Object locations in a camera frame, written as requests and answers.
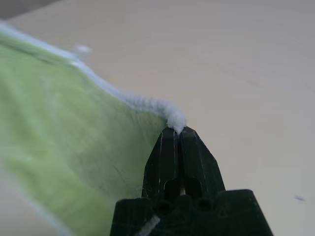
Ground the green terry towel white trim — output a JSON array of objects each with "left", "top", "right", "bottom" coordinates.
[{"left": 0, "top": 21, "right": 188, "bottom": 236}]

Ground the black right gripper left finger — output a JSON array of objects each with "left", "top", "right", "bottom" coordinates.
[{"left": 141, "top": 129, "right": 183, "bottom": 213}]

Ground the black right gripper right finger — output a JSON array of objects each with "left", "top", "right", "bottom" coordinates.
[{"left": 180, "top": 126, "right": 226, "bottom": 210}]

